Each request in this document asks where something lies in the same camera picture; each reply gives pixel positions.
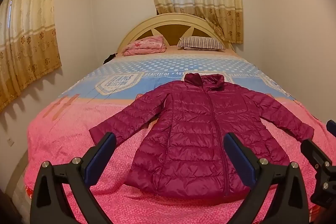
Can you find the bed with pink blue cover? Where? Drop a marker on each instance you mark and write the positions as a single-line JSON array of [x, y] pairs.
[[65, 134]]

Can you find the pink folded floral blanket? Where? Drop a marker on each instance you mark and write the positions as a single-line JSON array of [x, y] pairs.
[[144, 47]]

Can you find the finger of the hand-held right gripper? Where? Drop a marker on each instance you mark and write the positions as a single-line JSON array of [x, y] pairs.
[[332, 126], [313, 153]]

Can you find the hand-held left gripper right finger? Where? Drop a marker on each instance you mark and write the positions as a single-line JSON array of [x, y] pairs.
[[241, 159]]

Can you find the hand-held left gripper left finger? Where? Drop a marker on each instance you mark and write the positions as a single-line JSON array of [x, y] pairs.
[[97, 159]]

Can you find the striped pillow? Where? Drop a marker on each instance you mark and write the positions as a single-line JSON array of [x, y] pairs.
[[202, 43]]

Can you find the cream wooden bed headboard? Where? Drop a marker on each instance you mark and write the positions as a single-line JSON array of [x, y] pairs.
[[147, 24]]

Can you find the long beige floral curtain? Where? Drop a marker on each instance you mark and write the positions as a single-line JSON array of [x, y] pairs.
[[29, 29]]

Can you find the white wall socket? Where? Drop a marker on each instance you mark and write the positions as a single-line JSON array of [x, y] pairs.
[[10, 142]]

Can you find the magenta puffer jacket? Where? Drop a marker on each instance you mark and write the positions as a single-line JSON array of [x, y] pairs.
[[194, 134]]

